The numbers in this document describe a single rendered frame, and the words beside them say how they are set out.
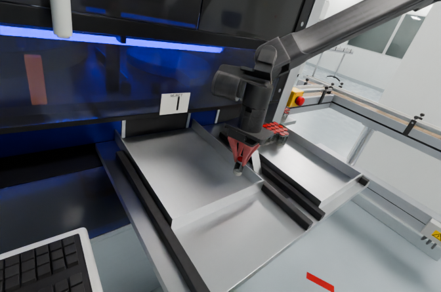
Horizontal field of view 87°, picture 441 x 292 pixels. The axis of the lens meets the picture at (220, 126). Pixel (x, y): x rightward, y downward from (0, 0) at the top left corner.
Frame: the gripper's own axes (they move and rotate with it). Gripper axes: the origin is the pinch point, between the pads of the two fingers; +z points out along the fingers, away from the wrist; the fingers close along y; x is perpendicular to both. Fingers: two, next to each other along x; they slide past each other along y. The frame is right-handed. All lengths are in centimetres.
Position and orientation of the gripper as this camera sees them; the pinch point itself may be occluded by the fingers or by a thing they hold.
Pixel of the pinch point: (240, 160)
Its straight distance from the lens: 58.2
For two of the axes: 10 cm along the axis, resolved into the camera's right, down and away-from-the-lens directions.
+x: -5.8, 2.4, -7.8
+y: -8.0, -3.8, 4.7
